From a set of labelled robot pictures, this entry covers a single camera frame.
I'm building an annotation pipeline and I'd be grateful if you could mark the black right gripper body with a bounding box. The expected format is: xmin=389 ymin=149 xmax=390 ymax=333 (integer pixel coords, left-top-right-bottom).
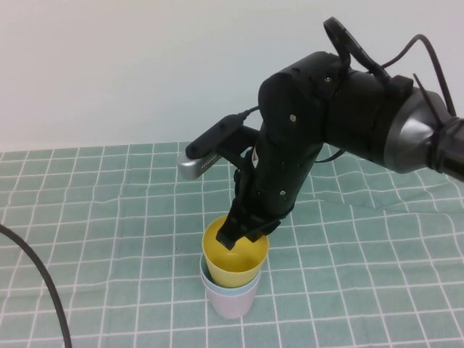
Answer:
xmin=231 ymin=125 xmax=323 ymax=223

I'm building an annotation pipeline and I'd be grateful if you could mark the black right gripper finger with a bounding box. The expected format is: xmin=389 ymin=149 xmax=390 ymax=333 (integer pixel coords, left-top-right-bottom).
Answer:
xmin=216 ymin=210 xmax=251 ymax=251
xmin=244 ymin=217 xmax=282 ymax=244

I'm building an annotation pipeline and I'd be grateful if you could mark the yellow plastic cup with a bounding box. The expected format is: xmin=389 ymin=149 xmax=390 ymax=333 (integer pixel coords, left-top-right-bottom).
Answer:
xmin=201 ymin=214 xmax=270 ymax=289

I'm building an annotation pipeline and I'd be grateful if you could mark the light blue plastic cup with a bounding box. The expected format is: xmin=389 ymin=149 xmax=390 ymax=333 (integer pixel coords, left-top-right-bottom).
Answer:
xmin=198 ymin=253 xmax=262 ymax=298

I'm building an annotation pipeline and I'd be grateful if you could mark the pink plastic cup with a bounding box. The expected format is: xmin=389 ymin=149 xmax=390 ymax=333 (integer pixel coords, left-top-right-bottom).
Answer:
xmin=199 ymin=268 xmax=260 ymax=320

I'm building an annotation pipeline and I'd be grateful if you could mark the green checked tablecloth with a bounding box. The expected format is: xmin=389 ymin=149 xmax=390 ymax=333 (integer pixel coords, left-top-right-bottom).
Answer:
xmin=0 ymin=139 xmax=464 ymax=348

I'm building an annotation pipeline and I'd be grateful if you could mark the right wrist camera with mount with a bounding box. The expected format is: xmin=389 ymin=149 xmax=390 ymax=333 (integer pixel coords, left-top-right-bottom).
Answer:
xmin=176 ymin=114 xmax=262 ymax=181

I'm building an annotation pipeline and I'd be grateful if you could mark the black left camera cable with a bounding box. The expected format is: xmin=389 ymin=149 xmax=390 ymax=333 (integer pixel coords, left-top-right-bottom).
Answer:
xmin=0 ymin=223 xmax=73 ymax=348

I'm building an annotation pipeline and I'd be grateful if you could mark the black camera cable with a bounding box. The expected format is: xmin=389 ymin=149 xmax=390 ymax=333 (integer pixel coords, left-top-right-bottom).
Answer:
xmin=237 ymin=16 xmax=460 ymax=124
xmin=0 ymin=223 xmax=73 ymax=348

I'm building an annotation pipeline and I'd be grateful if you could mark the black right camera cable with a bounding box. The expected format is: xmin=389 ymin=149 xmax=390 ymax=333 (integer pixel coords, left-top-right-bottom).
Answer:
xmin=237 ymin=16 xmax=460 ymax=124

